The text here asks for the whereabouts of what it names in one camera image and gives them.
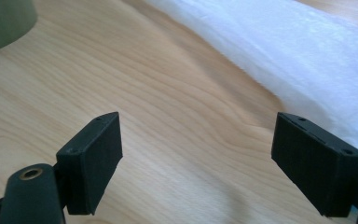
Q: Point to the translucent white plastic bag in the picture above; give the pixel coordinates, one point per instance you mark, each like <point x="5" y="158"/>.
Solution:
<point x="286" y="53"/>

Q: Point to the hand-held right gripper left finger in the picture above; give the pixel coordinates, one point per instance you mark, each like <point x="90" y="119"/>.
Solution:
<point x="93" y="161"/>

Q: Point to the grey-green round container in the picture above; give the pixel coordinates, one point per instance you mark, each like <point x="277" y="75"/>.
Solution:
<point x="3" y="21"/>

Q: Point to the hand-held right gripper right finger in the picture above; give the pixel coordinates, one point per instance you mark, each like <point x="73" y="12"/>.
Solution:
<point x="313" y="165"/>

